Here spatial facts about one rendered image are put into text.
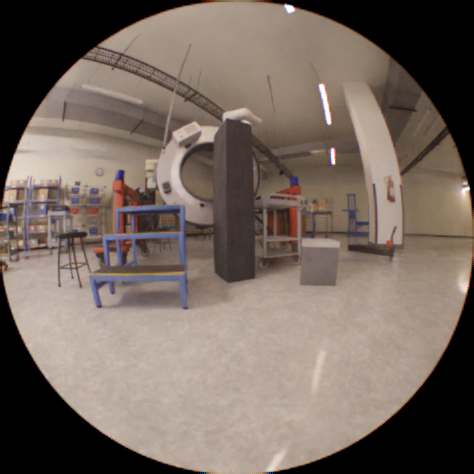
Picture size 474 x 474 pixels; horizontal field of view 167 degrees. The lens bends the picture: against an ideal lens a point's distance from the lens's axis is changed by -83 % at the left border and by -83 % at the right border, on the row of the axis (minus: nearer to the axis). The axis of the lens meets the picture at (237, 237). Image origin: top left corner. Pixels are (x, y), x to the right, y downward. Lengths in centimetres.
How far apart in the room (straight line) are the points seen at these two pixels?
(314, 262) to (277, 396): 92
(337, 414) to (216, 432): 28
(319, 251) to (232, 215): 67
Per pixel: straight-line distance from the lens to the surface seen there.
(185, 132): 220
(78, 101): 517
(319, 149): 695
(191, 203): 203
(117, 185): 198
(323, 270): 121
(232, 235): 119
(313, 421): 48
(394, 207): 380
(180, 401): 50
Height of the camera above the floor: 43
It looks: 4 degrees down
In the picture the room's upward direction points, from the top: 1 degrees counter-clockwise
